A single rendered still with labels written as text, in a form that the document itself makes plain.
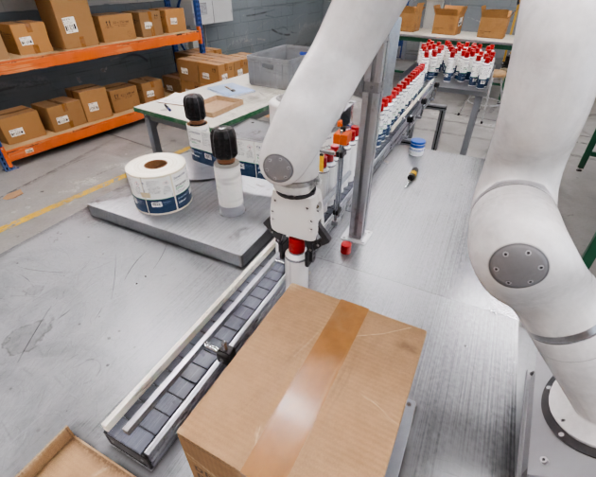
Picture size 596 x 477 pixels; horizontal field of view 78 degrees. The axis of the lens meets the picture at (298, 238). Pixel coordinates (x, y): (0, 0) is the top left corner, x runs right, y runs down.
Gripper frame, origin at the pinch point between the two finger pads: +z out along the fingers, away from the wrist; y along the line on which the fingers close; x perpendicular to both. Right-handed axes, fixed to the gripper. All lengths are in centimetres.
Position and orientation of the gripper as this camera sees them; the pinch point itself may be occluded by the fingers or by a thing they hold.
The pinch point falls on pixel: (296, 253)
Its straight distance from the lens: 78.0
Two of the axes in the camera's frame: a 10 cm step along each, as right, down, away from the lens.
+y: -8.9, -2.6, 3.7
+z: 0.1, 8.1, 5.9
